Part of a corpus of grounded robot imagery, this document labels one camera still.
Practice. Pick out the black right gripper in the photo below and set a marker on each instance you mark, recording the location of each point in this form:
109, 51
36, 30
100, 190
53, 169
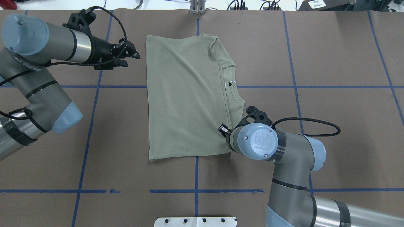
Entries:
224, 130

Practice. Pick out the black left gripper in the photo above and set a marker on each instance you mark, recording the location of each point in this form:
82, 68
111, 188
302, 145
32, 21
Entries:
100, 50

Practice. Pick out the sage green long-sleeve shirt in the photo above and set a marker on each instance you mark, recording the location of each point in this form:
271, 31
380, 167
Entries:
191, 86

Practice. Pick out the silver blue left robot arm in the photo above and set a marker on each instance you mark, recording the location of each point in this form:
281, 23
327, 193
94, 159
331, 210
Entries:
31, 45

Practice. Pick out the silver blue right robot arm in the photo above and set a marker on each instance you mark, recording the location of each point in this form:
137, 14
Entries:
295, 156

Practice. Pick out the orange black connector board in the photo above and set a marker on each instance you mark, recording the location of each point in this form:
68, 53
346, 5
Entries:
258, 5

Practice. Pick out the red water bottle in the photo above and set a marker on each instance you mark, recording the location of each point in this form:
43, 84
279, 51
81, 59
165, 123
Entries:
8, 4

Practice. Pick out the black box white label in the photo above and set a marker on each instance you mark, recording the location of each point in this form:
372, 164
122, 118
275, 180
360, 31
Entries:
325, 5

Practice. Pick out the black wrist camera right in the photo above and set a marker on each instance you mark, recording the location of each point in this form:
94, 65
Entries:
255, 114

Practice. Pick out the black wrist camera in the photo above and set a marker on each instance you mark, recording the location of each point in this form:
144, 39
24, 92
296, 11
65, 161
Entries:
255, 114
81, 21

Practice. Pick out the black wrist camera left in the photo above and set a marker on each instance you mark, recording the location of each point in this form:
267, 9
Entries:
81, 21

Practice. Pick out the aluminium frame post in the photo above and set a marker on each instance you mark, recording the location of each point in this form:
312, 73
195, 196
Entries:
197, 7

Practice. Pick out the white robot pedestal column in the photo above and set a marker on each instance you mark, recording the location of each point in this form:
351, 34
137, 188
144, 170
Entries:
196, 222

